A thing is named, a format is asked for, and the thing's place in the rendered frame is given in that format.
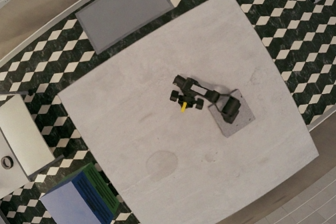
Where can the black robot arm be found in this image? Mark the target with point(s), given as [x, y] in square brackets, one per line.
[191, 88]

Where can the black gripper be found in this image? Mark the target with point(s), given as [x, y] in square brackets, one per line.
[187, 99]

